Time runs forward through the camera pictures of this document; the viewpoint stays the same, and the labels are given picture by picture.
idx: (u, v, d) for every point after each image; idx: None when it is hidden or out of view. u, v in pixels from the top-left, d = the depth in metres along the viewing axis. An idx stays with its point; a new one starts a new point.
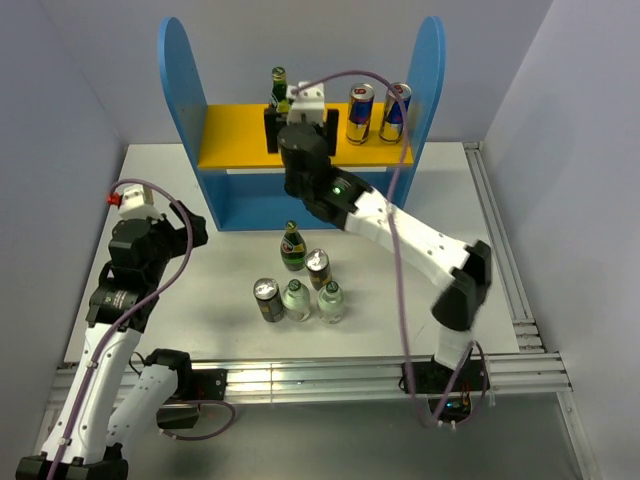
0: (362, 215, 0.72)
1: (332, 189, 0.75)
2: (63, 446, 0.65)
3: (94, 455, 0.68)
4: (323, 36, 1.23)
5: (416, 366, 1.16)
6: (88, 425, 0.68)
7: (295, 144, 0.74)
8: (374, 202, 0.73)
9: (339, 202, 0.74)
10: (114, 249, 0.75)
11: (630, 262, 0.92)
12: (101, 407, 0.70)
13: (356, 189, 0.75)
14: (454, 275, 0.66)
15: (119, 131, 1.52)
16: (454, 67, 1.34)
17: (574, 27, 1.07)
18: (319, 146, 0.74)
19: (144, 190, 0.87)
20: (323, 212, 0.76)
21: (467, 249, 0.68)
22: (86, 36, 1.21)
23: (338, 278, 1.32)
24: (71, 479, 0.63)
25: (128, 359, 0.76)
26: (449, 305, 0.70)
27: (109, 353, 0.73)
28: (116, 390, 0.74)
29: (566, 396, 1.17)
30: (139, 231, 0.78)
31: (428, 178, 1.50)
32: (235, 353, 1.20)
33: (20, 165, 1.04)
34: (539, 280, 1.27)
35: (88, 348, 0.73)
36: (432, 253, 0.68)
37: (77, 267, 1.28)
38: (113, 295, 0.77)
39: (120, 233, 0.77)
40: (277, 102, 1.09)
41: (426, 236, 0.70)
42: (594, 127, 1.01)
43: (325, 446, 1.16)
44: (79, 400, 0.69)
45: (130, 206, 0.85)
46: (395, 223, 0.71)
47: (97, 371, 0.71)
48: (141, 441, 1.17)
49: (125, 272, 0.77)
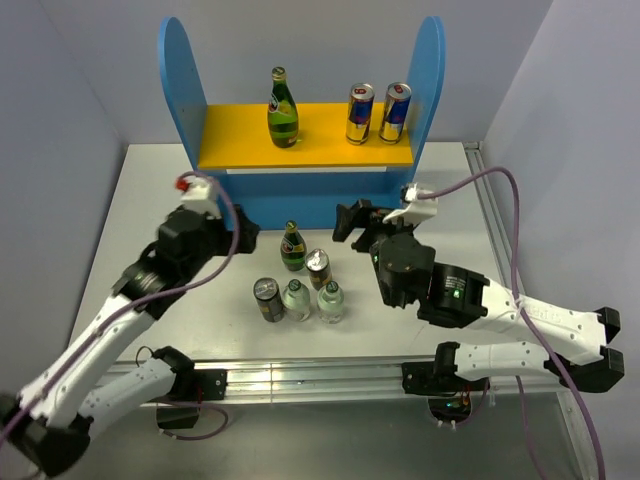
0: (494, 315, 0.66)
1: (447, 294, 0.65)
2: (37, 399, 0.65)
3: (63, 418, 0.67)
4: (322, 35, 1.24)
5: (415, 367, 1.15)
6: (65, 391, 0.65)
7: (408, 264, 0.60)
8: (496, 298, 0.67)
9: (463, 306, 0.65)
10: (161, 233, 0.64)
11: (629, 261, 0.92)
12: (85, 378, 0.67)
13: (472, 286, 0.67)
14: (608, 357, 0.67)
15: (119, 131, 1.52)
16: (454, 67, 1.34)
17: (573, 26, 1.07)
18: (429, 256, 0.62)
19: (212, 184, 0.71)
20: (448, 321, 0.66)
21: (600, 321, 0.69)
22: (87, 37, 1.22)
23: (338, 277, 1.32)
24: (28, 434, 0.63)
25: (134, 337, 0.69)
26: (588, 379, 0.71)
27: (116, 328, 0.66)
28: (111, 361, 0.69)
29: (566, 397, 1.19)
30: (193, 222, 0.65)
31: (428, 178, 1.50)
32: (235, 353, 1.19)
33: (21, 164, 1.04)
34: (539, 280, 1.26)
35: (103, 312, 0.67)
36: (574, 336, 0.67)
37: (78, 267, 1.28)
38: (144, 275, 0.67)
39: (173, 218, 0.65)
40: (277, 102, 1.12)
41: (559, 320, 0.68)
42: (593, 126, 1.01)
43: (324, 446, 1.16)
44: (69, 361, 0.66)
45: (192, 195, 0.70)
46: (529, 315, 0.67)
47: (100, 340, 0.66)
48: (141, 441, 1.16)
49: (165, 257, 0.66)
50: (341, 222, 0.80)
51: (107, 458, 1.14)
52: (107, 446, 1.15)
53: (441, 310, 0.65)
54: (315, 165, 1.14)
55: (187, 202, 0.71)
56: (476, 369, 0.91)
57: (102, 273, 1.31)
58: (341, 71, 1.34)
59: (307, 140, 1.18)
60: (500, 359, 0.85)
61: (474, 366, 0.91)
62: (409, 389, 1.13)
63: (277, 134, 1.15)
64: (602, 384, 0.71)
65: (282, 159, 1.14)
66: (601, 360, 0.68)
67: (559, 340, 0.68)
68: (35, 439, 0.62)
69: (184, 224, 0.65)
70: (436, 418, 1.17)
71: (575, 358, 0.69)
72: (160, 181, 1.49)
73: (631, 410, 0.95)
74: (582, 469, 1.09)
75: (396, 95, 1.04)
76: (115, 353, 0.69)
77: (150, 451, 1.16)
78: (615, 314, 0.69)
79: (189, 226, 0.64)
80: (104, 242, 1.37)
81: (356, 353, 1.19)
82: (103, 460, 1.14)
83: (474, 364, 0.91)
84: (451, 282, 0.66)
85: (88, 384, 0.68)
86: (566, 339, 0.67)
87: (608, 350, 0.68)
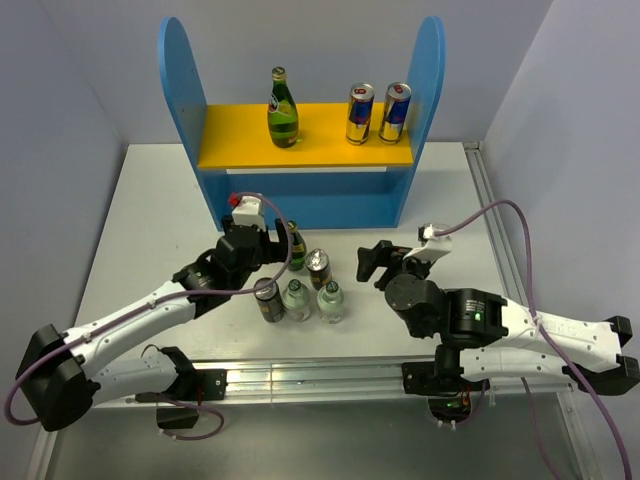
0: (514, 333, 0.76)
1: (462, 317, 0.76)
2: (82, 339, 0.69)
3: (90, 369, 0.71)
4: (322, 35, 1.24)
5: (416, 367, 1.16)
6: (108, 342, 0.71)
7: (410, 300, 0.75)
8: (515, 317, 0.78)
9: (485, 328, 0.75)
10: (222, 244, 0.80)
11: (630, 261, 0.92)
12: (126, 338, 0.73)
13: (488, 306, 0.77)
14: (624, 364, 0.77)
15: (119, 131, 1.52)
16: (454, 67, 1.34)
17: (573, 26, 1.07)
18: (429, 290, 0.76)
19: (262, 201, 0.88)
20: (471, 343, 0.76)
21: (613, 331, 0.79)
22: (87, 38, 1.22)
23: (337, 278, 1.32)
24: (62, 369, 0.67)
25: (168, 323, 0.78)
26: (608, 383, 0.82)
27: (168, 306, 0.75)
28: (143, 336, 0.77)
29: (566, 396, 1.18)
30: (249, 238, 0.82)
31: (428, 178, 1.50)
32: (234, 353, 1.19)
33: (20, 164, 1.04)
34: (539, 280, 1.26)
35: (158, 291, 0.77)
36: (591, 347, 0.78)
37: (78, 267, 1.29)
38: (198, 276, 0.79)
39: (233, 233, 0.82)
40: (277, 102, 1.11)
41: (576, 333, 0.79)
42: (594, 126, 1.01)
43: (324, 446, 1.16)
44: (120, 319, 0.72)
45: (244, 210, 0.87)
46: (548, 331, 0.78)
47: (151, 312, 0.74)
48: (140, 442, 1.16)
49: (219, 266, 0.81)
50: (365, 264, 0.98)
51: (107, 458, 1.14)
52: (107, 447, 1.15)
53: (464, 334, 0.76)
54: (315, 165, 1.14)
55: (239, 214, 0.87)
56: (485, 372, 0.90)
57: (102, 274, 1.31)
58: (341, 71, 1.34)
59: (307, 140, 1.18)
60: (513, 364, 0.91)
61: (483, 369, 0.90)
62: (409, 389, 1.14)
63: (277, 134, 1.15)
64: (620, 387, 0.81)
65: (282, 159, 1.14)
66: (618, 367, 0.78)
67: (578, 351, 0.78)
68: (66, 376, 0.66)
69: (242, 239, 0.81)
70: (436, 418, 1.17)
71: (593, 365, 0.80)
72: (159, 181, 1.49)
73: (631, 410, 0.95)
74: (582, 469, 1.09)
75: (396, 95, 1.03)
76: (155, 328, 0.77)
77: (150, 452, 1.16)
78: (626, 323, 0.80)
79: (244, 241, 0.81)
80: (104, 242, 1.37)
81: (356, 353, 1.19)
82: (103, 460, 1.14)
83: (482, 366, 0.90)
84: (471, 305, 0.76)
85: (121, 347, 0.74)
86: (583, 350, 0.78)
87: (623, 357, 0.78)
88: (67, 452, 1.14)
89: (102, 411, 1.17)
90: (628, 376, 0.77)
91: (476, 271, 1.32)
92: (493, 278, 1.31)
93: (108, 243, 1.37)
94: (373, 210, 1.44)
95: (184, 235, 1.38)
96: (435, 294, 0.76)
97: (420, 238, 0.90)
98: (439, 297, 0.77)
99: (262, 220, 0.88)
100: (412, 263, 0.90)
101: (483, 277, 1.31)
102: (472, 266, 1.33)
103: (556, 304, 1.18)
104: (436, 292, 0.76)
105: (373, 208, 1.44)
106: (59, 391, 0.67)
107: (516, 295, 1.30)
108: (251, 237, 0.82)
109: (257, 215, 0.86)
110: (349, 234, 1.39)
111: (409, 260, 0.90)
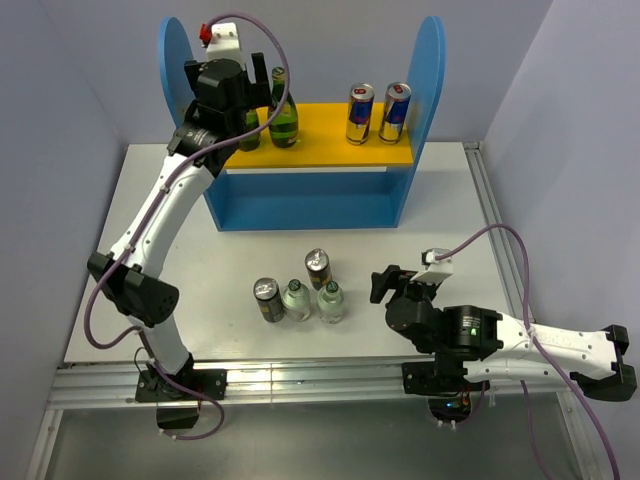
0: (510, 347, 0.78)
1: (461, 333, 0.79)
2: (128, 251, 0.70)
3: (151, 269, 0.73)
4: (322, 34, 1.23)
5: (416, 367, 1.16)
6: (151, 240, 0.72)
7: (405, 322, 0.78)
8: (509, 331, 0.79)
9: (481, 343, 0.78)
10: (204, 83, 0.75)
11: (630, 260, 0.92)
12: (163, 229, 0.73)
13: (485, 321, 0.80)
14: (620, 372, 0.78)
15: (119, 131, 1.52)
16: (454, 68, 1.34)
17: (574, 25, 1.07)
18: (424, 309, 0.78)
19: (237, 35, 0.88)
20: (469, 356, 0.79)
21: (608, 340, 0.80)
22: (85, 37, 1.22)
23: (338, 277, 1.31)
24: (129, 279, 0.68)
25: (194, 195, 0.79)
26: (607, 390, 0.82)
27: (181, 183, 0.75)
28: (177, 222, 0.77)
29: (566, 396, 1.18)
30: (229, 71, 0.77)
31: (428, 178, 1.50)
32: (235, 353, 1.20)
33: (21, 166, 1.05)
34: (539, 279, 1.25)
35: (164, 175, 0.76)
36: (586, 356, 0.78)
37: (79, 268, 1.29)
38: (194, 131, 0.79)
39: (208, 69, 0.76)
40: None
41: (571, 343, 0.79)
42: (593, 127, 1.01)
43: (326, 446, 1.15)
44: (147, 217, 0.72)
45: (224, 46, 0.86)
46: (541, 343, 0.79)
47: (169, 194, 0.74)
48: (142, 441, 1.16)
49: (210, 112, 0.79)
50: (376, 286, 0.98)
51: (107, 458, 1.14)
52: (107, 446, 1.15)
53: (463, 348, 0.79)
54: (315, 165, 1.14)
55: (217, 51, 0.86)
56: (489, 374, 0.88)
57: None
58: (341, 71, 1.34)
59: (306, 139, 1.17)
60: (517, 367, 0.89)
61: (488, 371, 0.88)
62: (409, 389, 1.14)
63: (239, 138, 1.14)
64: (620, 395, 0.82)
65: (280, 158, 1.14)
66: (614, 375, 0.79)
67: (574, 360, 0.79)
68: (135, 284, 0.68)
69: (222, 74, 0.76)
70: (436, 418, 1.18)
71: (590, 373, 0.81)
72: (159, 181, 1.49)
73: (630, 410, 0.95)
74: (582, 469, 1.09)
75: (396, 95, 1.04)
76: (182, 211, 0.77)
77: (150, 452, 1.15)
78: (622, 332, 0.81)
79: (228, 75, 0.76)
80: (104, 242, 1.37)
81: (357, 353, 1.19)
82: (103, 460, 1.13)
83: (487, 368, 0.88)
84: (468, 322, 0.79)
85: (166, 238, 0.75)
86: (579, 359, 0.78)
87: (619, 364, 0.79)
88: (67, 452, 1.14)
89: (103, 411, 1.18)
90: (624, 383, 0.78)
91: (474, 272, 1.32)
92: (492, 278, 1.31)
93: (109, 243, 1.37)
94: (373, 209, 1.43)
95: (184, 235, 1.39)
96: (430, 313, 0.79)
97: (423, 261, 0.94)
98: (435, 315, 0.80)
99: (242, 55, 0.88)
100: (417, 286, 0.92)
101: (482, 278, 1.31)
102: (471, 268, 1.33)
103: (555, 303, 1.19)
104: (432, 311, 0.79)
105: (373, 208, 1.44)
106: (141, 297, 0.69)
107: (516, 295, 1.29)
108: (232, 71, 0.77)
109: (237, 50, 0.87)
110: (348, 234, 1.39)
111: (414, 282, 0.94)
